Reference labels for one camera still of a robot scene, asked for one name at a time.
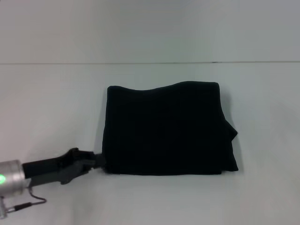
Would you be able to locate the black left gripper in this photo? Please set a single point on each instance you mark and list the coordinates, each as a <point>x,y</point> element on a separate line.
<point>58,166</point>

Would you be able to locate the black shirt with FREE print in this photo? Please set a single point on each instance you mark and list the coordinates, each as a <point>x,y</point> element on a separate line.
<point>164,131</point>

